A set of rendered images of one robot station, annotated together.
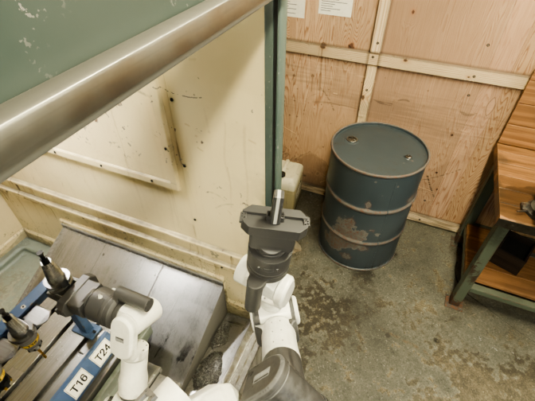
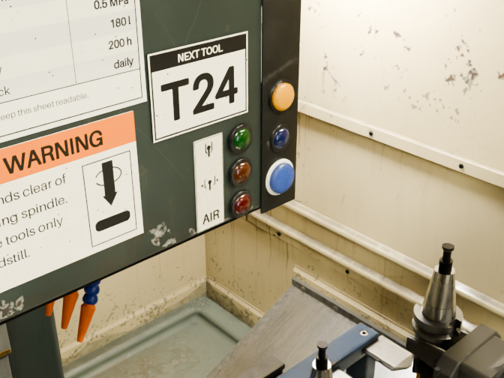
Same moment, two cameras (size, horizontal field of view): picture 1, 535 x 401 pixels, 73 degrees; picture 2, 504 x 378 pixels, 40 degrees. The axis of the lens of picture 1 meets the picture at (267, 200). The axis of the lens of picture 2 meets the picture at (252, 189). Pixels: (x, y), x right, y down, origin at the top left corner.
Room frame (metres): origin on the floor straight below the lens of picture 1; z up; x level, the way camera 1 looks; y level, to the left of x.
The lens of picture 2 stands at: (-0.21, 0.46, 1.94)
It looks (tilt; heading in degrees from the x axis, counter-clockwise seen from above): 28 degrees down; 25
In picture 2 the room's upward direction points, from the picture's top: straight up
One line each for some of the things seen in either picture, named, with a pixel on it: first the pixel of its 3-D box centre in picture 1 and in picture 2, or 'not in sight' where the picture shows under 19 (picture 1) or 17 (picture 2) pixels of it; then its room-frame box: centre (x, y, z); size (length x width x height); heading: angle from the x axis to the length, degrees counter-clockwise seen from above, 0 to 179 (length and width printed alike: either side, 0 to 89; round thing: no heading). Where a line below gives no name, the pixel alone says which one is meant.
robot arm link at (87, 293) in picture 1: (91, 300); (502, 376); (0.52, 0.45, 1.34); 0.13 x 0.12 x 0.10; 157
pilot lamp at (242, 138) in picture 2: not in sight; (241, 139); (0.28, 0.70, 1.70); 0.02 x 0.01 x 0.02; 157
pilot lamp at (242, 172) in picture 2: not in sight; (241, 172); (0.28, 0.70, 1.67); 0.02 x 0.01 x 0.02; 157
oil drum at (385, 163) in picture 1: (366, 198); not in sight; (1.89, -0.70, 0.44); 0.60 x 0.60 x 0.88
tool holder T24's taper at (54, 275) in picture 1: (51, 270); (441, 291); (0.55, 0.54, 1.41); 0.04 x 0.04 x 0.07
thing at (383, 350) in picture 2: not in sight; (391, 355); (0.64, 0.62, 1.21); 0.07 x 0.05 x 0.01; 67
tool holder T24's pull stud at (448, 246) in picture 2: (42, 257); (446, 257); (0.56, 0.55, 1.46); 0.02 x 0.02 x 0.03
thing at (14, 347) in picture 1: (4, 350); not in sight; (0.44, 0.70, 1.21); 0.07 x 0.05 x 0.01; 67
